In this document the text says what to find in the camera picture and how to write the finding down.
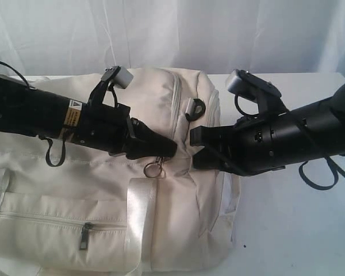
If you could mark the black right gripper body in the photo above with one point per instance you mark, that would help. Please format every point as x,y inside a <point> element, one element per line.
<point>253,147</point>

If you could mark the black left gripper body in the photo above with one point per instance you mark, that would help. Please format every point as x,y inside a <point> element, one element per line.
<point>103,127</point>

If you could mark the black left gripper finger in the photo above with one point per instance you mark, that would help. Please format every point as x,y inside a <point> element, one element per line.
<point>145,138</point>
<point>133,152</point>

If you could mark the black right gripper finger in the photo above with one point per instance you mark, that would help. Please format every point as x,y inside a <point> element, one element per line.
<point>205,136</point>
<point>210,157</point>

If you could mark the metal key ring zipper pull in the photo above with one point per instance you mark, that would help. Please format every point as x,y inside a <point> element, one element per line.
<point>155,169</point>

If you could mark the cream fabric duffel bag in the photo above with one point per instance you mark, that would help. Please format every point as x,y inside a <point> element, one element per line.
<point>98,215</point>

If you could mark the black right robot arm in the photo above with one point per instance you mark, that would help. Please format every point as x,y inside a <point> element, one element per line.
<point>314,131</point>

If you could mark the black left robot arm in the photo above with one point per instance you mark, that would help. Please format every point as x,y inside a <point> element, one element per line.
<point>33,112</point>

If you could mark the white backdrop curtain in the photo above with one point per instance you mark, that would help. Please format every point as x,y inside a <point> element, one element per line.
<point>81,37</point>

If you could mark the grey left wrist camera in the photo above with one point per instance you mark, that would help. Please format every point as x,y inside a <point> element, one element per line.
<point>119,76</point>

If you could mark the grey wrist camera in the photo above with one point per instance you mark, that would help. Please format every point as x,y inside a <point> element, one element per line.
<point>119,76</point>
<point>248,86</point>

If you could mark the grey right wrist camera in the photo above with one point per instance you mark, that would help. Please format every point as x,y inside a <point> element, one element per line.
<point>248,86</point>

